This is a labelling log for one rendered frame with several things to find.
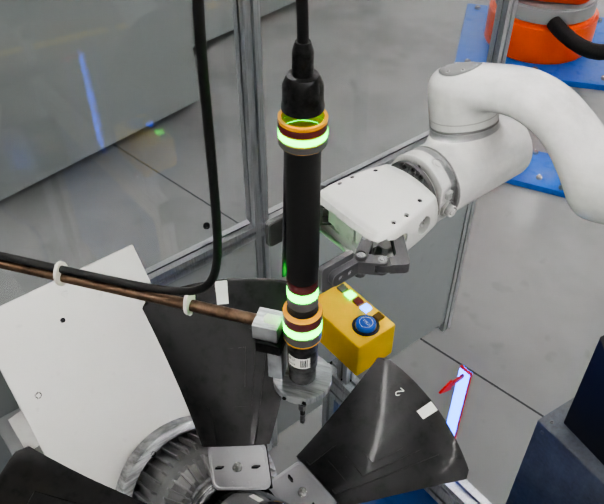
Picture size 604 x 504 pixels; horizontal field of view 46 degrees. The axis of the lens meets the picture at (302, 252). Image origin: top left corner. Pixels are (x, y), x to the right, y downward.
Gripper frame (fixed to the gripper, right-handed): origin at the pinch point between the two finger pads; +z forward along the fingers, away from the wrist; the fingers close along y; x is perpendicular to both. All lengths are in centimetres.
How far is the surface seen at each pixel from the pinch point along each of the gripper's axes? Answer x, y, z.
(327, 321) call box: -59, 31, -31
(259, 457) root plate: -38.3, 3.9, 4.4
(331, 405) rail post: -91, 32, -34
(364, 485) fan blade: -47.1, -4.9, -7.7
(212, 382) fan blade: -31.6, 13.8, 4.8
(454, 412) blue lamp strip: -58, 0, -34
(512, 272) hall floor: -165, 74, -175
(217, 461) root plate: -40.8, 8.3, 8.5
